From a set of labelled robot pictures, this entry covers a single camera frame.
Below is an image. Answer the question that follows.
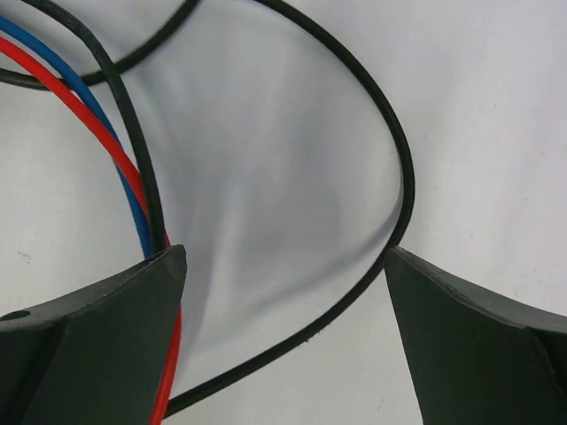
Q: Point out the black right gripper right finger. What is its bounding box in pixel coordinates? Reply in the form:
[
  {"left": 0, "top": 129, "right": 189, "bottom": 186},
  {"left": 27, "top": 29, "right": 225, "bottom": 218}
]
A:
[{"left": 385, "top": 248, "right": 566, "bottom": 424}]

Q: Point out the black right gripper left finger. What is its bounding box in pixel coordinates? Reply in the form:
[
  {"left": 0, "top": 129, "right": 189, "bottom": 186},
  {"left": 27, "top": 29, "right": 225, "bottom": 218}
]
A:
[{"left": 1, "top": 244, "right": 187, "bottom": 424}]

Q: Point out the red ethernet cable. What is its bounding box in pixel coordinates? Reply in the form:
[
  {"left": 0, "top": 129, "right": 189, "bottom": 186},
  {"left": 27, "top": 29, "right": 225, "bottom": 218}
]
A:
[{"left": 0, "top": 36, "right": 183, "bottom": 425}]

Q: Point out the black ethernet cable long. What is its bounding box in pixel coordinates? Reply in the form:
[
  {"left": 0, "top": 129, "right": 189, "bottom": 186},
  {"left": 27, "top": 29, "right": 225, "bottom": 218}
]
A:
[{"left": 164, "top": 0, "right": 417, "bottom": 417}]

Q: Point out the blue ethernet cable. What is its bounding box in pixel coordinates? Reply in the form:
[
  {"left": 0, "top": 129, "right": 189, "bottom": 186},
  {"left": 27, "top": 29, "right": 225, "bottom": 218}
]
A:
[{"left": 0, "top": 15, "right": 152, "bottom": 259}]

